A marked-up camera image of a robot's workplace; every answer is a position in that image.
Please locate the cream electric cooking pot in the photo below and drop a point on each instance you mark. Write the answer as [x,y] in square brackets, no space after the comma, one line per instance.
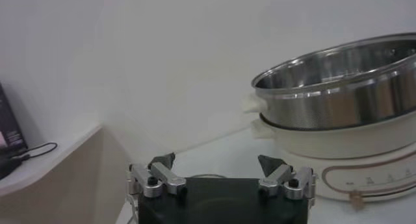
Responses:
[341,141]

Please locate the white side table with mouse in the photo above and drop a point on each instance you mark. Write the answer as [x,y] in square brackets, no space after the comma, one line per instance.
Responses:
[48,167]

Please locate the stainless steel steamer basket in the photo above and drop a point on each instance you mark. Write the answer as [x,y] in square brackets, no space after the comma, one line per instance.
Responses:
[325,111]

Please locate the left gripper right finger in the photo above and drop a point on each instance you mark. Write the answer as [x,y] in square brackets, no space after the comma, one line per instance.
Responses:
[276,176]

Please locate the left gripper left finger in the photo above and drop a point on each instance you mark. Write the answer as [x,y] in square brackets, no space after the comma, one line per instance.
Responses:
[165,176]

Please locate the black laptop dark screen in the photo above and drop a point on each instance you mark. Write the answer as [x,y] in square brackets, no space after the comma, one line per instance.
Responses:
[8,124]

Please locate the black computer mouse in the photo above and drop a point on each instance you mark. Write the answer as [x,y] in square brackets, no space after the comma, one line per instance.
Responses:
[6,168]

